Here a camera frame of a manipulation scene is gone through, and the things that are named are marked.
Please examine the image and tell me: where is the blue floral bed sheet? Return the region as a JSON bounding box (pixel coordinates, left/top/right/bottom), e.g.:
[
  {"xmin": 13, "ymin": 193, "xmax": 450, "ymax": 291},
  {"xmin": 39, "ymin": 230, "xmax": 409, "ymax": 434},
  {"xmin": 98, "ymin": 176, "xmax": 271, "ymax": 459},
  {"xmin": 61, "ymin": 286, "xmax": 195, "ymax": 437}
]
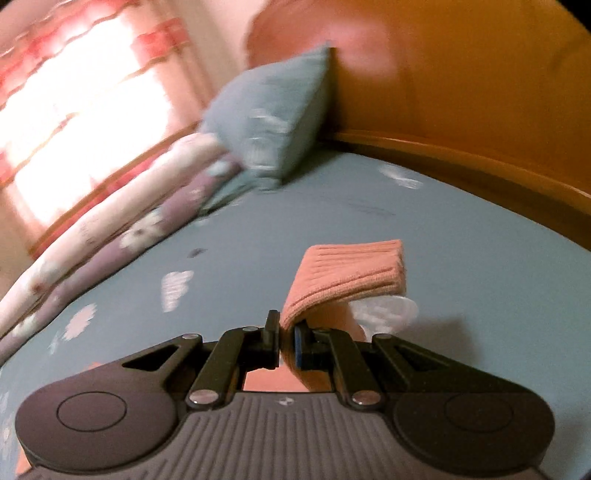
[{"xmin": 0, "ymin": 150, "xmax": 591, "ymax": 480}]

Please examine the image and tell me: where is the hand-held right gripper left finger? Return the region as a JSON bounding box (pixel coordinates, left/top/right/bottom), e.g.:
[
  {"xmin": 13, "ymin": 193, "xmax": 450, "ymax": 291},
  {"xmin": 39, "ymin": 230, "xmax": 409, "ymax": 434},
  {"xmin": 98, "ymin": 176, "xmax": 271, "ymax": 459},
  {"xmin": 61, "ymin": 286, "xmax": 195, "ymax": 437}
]
[{"xmin": 122, "ymin": 311, "xmax": 280, "ymax": 409}]

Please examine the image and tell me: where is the folded pink purple floral quilt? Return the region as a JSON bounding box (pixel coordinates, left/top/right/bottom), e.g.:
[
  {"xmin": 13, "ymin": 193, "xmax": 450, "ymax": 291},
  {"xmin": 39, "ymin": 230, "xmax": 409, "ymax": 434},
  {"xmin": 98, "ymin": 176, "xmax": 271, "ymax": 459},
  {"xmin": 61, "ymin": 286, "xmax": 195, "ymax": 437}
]
[{"xmin": 0, "ymin": 131, "xmax": 245, "ymax": 365}]

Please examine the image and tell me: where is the wooden headboard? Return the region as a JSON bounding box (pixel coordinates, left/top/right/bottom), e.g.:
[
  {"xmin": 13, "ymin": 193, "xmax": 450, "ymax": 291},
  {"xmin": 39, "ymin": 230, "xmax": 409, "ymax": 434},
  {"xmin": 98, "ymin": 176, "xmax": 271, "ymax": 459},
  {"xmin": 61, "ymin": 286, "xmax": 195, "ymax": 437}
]
[{"xmin": 245, "ymin": 0, "xmax": 591, "ymax": 250}]

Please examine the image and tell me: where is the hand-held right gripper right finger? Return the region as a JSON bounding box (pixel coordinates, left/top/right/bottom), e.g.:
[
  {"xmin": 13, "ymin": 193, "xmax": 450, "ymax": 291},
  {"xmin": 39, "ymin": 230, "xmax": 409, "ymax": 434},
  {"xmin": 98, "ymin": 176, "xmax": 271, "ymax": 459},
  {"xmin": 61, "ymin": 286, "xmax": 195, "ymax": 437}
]
[{"xmin": 294, "ymin": 322, "xmax": 451, "ymax": 409}]

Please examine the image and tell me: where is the pink plaid curtain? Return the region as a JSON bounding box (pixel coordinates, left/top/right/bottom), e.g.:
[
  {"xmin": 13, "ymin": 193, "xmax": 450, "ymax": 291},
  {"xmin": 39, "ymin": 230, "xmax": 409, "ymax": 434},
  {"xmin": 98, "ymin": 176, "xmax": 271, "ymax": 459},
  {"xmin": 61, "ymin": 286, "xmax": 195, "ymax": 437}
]
[{"xmin": 0, "ymin": 0, "xmax": 204, "ymax": 250}]

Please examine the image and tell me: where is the blue printed pillow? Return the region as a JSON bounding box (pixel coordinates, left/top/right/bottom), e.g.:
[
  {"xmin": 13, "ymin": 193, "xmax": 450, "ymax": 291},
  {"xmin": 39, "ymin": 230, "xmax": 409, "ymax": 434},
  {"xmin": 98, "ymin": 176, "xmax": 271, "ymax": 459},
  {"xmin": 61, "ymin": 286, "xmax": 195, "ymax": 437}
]
[{"xmin": 198, "ymin": 44, "xmax": 333, "ymax": 192}]

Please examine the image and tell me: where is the pink striped knit sweater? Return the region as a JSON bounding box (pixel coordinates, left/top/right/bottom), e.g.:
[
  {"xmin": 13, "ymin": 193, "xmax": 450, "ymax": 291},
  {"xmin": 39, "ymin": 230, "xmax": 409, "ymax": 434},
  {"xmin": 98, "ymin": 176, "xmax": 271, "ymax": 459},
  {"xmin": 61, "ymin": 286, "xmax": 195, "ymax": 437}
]
[{"xmin": 242, "ymin": 239, "xmax": 407, "ymax": 393}]

